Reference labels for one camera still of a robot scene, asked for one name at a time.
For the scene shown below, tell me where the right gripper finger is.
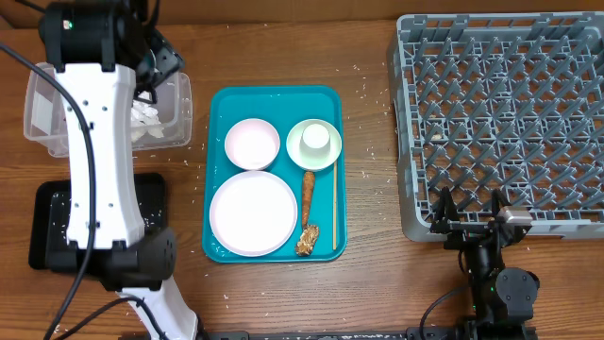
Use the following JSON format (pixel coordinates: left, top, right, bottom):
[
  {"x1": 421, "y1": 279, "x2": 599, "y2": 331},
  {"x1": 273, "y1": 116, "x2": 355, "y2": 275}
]
[
  {"x1": 434, "y1": 187, "x2": 459, "y2": 222},
  {"x1": 491, "y1": 189, "x2": 511, "y2": 222}
]

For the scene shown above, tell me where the white napkin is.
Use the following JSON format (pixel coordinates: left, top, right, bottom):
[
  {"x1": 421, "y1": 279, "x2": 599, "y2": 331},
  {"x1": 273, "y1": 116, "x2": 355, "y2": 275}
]
[{"x1": 130, "y1": 100, "x2": 164, "y2": 143}]

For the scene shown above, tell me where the white plastic cup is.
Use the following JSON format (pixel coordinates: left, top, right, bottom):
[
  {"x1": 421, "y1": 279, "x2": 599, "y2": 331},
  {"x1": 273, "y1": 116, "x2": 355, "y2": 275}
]
[{"x1": 302, "y1": 124, "x2": 330, "y2": 153}]

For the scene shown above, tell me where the pale green bowl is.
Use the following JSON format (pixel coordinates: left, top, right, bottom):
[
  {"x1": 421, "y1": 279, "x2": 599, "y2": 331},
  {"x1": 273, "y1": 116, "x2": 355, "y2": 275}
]
[{"x1": 286, "y1": 119, "x2": 343, "y2": 172}]

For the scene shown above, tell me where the large pink plate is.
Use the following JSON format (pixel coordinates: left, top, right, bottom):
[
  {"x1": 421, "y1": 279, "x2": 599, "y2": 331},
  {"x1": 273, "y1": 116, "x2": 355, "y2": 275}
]
[{"x1": 209, "y1": 171, "x2": 298, "y2": 257}]

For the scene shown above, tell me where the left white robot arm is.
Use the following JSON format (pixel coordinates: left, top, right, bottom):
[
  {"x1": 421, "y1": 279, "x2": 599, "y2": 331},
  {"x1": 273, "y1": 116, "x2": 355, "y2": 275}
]
[{"x1": 39, "y1": 1, "x2": 201, "y2": 339}]

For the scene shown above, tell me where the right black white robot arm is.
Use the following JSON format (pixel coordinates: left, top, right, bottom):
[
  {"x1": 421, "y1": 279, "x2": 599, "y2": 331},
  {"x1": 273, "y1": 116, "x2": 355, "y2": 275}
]
[{"x1": 418, "y1": 187, "x2": 540, "y2": 340}]

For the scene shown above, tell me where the grey dishwasher rack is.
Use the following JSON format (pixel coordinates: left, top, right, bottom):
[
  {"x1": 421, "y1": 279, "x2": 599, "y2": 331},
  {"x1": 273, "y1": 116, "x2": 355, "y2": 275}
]
[{"x1": 387, "y1": 11, "x2": 603, "y2": 242}]

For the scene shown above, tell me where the wooden chopstick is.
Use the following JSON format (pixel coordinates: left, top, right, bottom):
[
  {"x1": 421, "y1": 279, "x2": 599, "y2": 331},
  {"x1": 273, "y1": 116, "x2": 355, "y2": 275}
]
[{"x1": 332, "y1": 161, "x2": 338, "y2": 250}]

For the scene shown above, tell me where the small pink bowl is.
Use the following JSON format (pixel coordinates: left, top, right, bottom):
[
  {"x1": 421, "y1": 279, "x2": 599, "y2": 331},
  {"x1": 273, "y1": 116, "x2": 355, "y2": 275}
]
[{"x1": 225, "y1": 118, "x2": 280, "y2": 171}]

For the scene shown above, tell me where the clear plastic bin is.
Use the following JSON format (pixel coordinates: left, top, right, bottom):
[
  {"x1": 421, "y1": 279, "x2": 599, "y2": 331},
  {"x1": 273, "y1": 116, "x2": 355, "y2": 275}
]
[{"x1": 24, "y1": 72, "x2": 193, "y2": 158}]

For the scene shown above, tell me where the brown carrot-shaped food piece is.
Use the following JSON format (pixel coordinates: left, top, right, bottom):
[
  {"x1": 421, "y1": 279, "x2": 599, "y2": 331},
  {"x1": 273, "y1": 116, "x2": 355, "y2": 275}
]
[{"x1": 301, "y1": 171, "x2": 315, "y2": 229}]

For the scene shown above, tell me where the crumbly granola food piece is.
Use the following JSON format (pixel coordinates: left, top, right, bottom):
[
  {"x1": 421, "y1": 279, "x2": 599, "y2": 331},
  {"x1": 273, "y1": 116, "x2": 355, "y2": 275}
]
[{"x1": 294, "y1": 225, "x2": 320, "y2": 257}]

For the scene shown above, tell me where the teal plastic serving tray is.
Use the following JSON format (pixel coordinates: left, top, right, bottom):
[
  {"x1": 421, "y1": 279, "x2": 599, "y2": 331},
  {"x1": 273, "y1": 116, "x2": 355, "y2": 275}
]
[{"x1": 202, "y1": 85, "x2": 347, "y2": 264}]

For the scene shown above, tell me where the black plastic tray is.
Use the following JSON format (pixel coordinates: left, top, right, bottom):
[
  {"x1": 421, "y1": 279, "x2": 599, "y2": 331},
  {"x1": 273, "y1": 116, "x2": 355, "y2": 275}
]
[{"x1": 28, "y1": 173, "x2": 167, "y2": 272}]

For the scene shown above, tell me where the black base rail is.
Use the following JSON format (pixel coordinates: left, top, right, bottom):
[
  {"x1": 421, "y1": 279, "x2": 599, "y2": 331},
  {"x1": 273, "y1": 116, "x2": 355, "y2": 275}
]
[{"x1": 207, "y1": 325, "x2": 539, "y2": 340}]

